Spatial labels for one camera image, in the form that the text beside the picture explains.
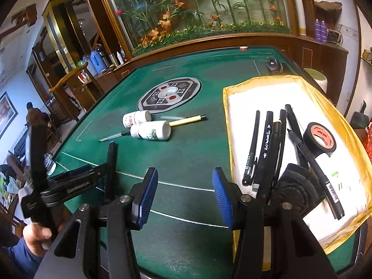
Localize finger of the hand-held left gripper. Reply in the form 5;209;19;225
105;141;119;206

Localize black oval device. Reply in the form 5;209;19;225
263;58;282;72

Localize yellow lined white tray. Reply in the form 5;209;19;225
222;75;372;256

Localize wire rack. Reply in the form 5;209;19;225
327;28;344;46

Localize slim silver pen black grip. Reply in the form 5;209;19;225
98;132;133;143

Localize round grey control panel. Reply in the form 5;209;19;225
138;77;202;114

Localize clear glass cup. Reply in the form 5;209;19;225
43;153;57;175

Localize black tape roll red core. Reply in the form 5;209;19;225
303;122;337;157

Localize white flat box green mark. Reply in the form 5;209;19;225
302;148;370;226

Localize light blue jug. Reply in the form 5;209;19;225
81;55;96;76

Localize person's left forearm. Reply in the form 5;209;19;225
0;237;44;279

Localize long black pen white label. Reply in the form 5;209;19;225
286;128;346;221

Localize pale green round stool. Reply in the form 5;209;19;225
303;68;328;94

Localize white roll yellow bands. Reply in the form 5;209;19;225
291;0;307;37

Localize gold framed display cabinet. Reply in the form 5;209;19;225
41;0;98;74

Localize wooden wall shelf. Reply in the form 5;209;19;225
0;3;38;40

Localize glass panel with artificial flowers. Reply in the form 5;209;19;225
97;0;292;56

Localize wooden sideboard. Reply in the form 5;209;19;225
26;42;137;123

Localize white bottle green print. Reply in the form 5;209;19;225
130;120;171;141

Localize red plastic bag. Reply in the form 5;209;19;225
365;123;372;167

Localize black pot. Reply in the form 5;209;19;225
349;100;370;129

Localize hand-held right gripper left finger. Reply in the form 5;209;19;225
34;166;160;279

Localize clear plastic pen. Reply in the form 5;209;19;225
150;115;186;122

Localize framed wall picture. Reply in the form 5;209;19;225
0;91;18;140

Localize yellow pen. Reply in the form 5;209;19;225
169;114;207;127

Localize blue thermos jug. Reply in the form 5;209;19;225
88;49;107;75

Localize person's left hand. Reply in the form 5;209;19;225
23;222;66;258

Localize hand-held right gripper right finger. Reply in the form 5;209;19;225
212;167;339;279

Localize wooden chair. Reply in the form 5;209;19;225
49;62;98;120

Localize white bottle red label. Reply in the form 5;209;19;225
122;110;152;129

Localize brown wood carving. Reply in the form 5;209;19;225
314;1;343;16

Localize wooden partition cabinet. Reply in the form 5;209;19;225
78;0;349;105

